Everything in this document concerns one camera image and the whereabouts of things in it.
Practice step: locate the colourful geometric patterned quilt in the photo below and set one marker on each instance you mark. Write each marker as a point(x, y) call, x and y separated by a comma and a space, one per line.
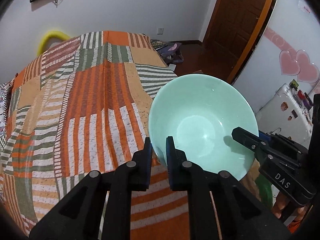
point(6, 92)

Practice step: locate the mint green bowl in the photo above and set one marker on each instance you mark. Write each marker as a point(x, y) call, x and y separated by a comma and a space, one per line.
point(200, 112)

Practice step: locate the yellow foam hoop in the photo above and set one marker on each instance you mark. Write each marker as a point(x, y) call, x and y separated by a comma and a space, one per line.
point(47, 39)

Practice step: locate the person's right hand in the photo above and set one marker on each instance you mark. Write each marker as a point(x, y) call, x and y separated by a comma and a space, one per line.
point(281, 203)

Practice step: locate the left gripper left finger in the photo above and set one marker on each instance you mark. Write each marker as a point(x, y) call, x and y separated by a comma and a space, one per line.
point(99, 206)

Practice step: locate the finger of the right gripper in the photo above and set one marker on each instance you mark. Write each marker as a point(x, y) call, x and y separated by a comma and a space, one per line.
point(258, 144)
point(283, 144)

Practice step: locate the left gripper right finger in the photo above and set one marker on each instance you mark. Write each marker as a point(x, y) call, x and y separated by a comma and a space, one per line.
point(219, 206)

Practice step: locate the orange striped patchwork blanket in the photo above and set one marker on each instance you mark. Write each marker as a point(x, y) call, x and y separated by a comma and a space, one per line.
point(80, 106)

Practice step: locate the white suitcase with stickers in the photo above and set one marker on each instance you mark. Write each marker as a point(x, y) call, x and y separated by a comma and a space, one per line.
point(286, 115)

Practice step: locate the white wall socket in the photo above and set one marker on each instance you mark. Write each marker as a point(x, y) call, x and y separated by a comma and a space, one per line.
point(160, 31)

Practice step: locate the brown wooden door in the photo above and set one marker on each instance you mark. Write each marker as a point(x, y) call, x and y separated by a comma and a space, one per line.
point(231, 34)

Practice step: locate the pink heart wall decoration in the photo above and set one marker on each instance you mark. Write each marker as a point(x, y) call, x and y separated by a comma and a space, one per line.
point(298, 64)

